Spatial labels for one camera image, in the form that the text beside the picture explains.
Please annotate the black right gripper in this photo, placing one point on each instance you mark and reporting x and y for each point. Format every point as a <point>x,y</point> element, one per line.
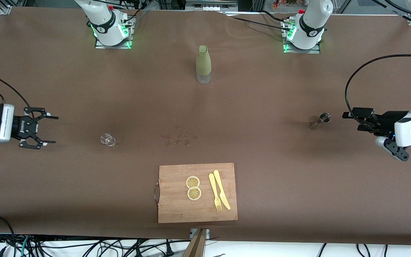
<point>20,127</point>

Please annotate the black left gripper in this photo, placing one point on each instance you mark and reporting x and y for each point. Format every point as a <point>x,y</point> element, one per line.
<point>387,119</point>

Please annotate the steel double jigger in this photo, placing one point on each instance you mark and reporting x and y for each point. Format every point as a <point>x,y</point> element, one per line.
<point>325,117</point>

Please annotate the small clear glass cup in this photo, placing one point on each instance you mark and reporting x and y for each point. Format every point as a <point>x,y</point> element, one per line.
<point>108,140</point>

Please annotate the brown table cover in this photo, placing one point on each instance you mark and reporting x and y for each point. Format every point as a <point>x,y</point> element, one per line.
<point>298,178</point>

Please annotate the colourful packaged item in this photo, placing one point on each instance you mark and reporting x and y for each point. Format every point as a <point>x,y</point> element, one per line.
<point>284,3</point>

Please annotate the spilled liquid drops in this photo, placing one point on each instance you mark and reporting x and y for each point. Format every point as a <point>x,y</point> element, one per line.
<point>183,136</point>

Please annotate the yellow plastic knife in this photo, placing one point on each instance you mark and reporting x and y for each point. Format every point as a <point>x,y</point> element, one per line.
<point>221,189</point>

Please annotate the wooden cutting board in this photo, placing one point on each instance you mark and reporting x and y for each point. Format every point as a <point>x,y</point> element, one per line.
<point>177,207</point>

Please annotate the yellow plastic fork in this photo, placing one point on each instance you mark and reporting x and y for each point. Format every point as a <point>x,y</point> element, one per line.
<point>213,187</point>

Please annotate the yellow lemon slice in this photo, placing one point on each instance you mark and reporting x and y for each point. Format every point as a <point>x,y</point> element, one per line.
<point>193,182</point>
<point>194,193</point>

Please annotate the green sleeved glass bottle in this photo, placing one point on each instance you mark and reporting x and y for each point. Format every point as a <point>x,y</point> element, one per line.
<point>203,64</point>

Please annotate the grey metal box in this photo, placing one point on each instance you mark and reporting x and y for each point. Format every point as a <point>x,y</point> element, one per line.
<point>209,4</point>

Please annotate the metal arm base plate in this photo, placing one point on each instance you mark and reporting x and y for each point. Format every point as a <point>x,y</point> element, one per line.
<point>291,51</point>
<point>102,46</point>

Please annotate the small aluminium corner bracket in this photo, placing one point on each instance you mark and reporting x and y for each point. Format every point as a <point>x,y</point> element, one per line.
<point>5,10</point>

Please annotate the wooden beam with bracket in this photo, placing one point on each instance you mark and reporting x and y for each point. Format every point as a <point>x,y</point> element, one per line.
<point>196,246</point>

